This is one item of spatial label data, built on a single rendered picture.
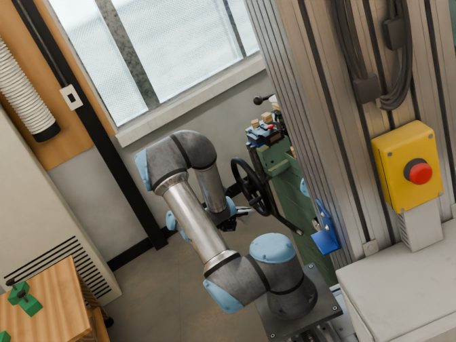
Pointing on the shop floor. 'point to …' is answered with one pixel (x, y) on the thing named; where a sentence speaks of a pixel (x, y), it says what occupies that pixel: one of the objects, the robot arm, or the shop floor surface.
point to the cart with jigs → (53, 309)
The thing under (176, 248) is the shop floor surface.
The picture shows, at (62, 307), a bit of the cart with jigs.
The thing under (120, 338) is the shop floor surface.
